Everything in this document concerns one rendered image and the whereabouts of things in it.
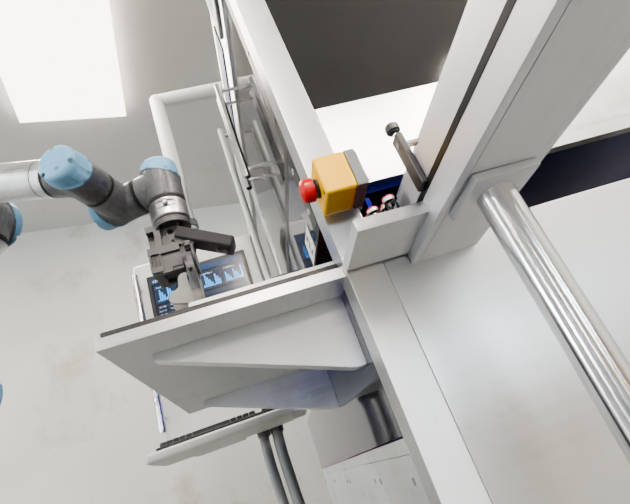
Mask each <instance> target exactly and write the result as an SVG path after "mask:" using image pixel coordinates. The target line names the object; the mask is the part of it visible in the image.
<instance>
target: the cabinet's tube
mask: <svg viewBox="0 0 630 504"><path fill-rule="evenodd" d="M150 106H151V110H152V114H153V118H154V122H155V126H156V130H157V134H158V138H159V142H160V146H161V150H162V154H163V157H167V158H169V159H171V160H172V161H174V163H175V164H176V167H177V170H178V173H179V175H180V177H181V183H182V187H183V191H184V195H185V199H186V203H187V206H188V210H189V214H190V219H191V220H190V222H191V226H192V228H194V229H199V225H198V221H197V220H196V219H195V217H194V213H193V210H192V206H191V202H190V198H189V194H188V191H187V187H186V183H185V179H184V176H183V172H182V168H181V164H180V160H179V157H178V153H177V149H176V145H175V142H174V138H173V134H172V130H171V126H170V123H169V119H168V115H167V111H166V108H165V104H164V103H163V102H162V101H161V100H160V99H158V98H157V97H156V98H153V99H151V101H150Z"/></svg>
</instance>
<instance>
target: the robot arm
mask: <svg viewBox="0 0 630 504"><path fill-rule="evenodd" d="M56 198H74V199H76V200H78V201H79V202H81V203H83V204H84V205H86V206H88V212H89V215H90V217H91V219H92V220H93V222H95V223H96V224H97V226H98V227H99V228H101V229H103V230H107V231H109V230H113V229H115V228H118V227H122V226H125V225H127V224H128V223H129V222H131V221H133V220H135V219H137V218H139V217H141V216H144V215H146V214H148V213H150V218H151V223H152V226H150V227H146V228H144V230H145V234H146V236H147V238H148V242H149V247H150V249H148V250H147V255H148V258H149V263H150V268H151V273H152V275H153V277H154V278H155V280H157V281H158V282H159V284H160V285H161V289H163V288H166V287H170V286H173V285H174V284H178V288H177V289H176V290H175V291H173V292H172V293H171V294H170V295H169V301H170V303H171V304H173V307H174V309H175V310H181V309H184V308H187V307H189V305H188V303H191V302H195V301H198V300H201V299H205V298H206V297H205V292H204V287H203V283H202V279H201V276H200V274H202V273H201V268H200V264H199V261H198V257H197V254H196V252H197V249H200V250H205V251H211V252H216V253H222V254H227V255H233V254H234V253H235V249H236V243H235V238H234V236H232V235H227V234H221V233H216V232H211V231H205V230H200V229H194V228H192V226H191V222H190V220H191V219H190V214H189V210H188V206H187V203H186V199H185V195H184V191H183V187H182V183H181V177H180V175H179V173H178V170H177V167H176V164H175V163H174V161H172V160H171V159H169V158H167V157H163V156H154V157H150V158H148V159H146V160H145V161H144V162H143V164H141V167H140V176H139V177H137V178H135V179H133V180H131V181H129V182H127V183H125V184H122V183H120V182H119V181H117V180H116V179H115V178H113V177H112V176H111V175H109V174H108V173H106V172H105V171H104V170H102V169H101V168H100V167H98V166H97V165H95V164H94V163H93V162H91V161H90V160H89V159H88V158H87V157H86V156H85V155H84V154H82V153H80V152H77V151H76V150H74V149H73V148H71V147H69V146H66V145H58V146H55V147H53V149H52V150H48V151H46V152H45V153H44V155H43V156H42V157H41V159H39V160H29V161H19V162H9V163H0V254H2V253H4V252H5V251H6V250H7V248H8V247H9V246H11V245H12V244H14V243H15V242H16V240H17V236H20V234H21V231H22V227H23V218H22V215H21V212H20V210H19V209H18V208H17V207H16V206H15V205H14V204H12V203H10V202H16V201H29V200H42V199H56ZM188 279H189V280H188ZM2 398H3V387H2V384H0V405H1V402H2Z"/></svg>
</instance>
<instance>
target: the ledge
mask: <svg viewBox="0 0 630 504"><path fill-rule="evenodd" d="M428 213H429V211H428V209H427V208H426V206H425V204H424V202H423V201H421V202H418V203H414V204H411V205H407V206H403V207H400V208H396V209H393V210H389V211H385V212H382V213H378V214H375V215H371V216H368V217H364V218H360V219H357V220H353V221H352V226H351V230H350V234H349V238H348V243H347V247H346V251H345V255H344V260H343V262H344V265H345V267H346V270H347V271H350V270H353V269H356V268H360V267H363V266H366V265H370V264H373V263H376V262H380V261H383V260H386V259H390V258H393V257H396V256H400V255H403V254H406V253H408V252H409V250H410V248H411V246H412V244H413V242H414V240H415V238H416V236H417V234H418V232H419V230H420V228H421V226H422V224H423V222H424V220H425V218H426V216H427V215H428Z"/></svg>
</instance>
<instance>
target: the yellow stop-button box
mask: <svg viewBox="0 0 630 504"><path fill-rule="evenodd" d="M311 179H312V181H313V183H314V185H315V186H316V189H317V193H316V194H317V201H318V203H319V206H320V208H321V212H322V214H323V215H324V216H328V215H332V214H336V213H339V212H343V211H347V210H350V209H352V208H354V209H355V208H359V207H362V206H363V203H364V200H365V196H366V192H367V188H368V184H369V181H368V179H367V177H366V175H365V173H364V171H363V168H362V166H361V164H360V162H359V160H358V158H357V156H356V154H355V152H354V150H353V149H348V150H344V151H343V152H338V153H334V154H330V155H326V156H322V157H318V158H314V159H313V160H312V171H311Z"/></svg>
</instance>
